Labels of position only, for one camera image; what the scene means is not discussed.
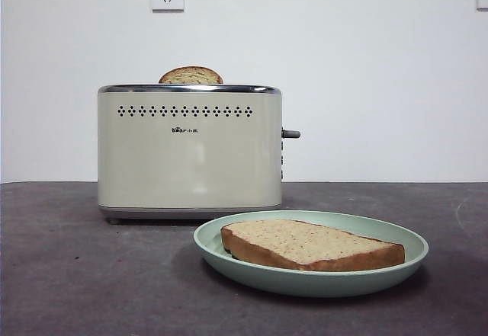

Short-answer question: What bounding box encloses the pale green round plate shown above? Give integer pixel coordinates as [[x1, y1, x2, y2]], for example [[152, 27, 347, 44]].
[[193, 210, 430, 298]]

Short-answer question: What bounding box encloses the cream two-slot toaster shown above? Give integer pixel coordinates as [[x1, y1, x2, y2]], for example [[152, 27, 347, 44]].
[[96, 83, 284, 225]]

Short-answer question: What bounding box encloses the toasted bread slice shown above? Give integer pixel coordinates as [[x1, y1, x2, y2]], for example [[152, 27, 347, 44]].
[[158, 66, 224, 85], [220, 219, 406, 272]]

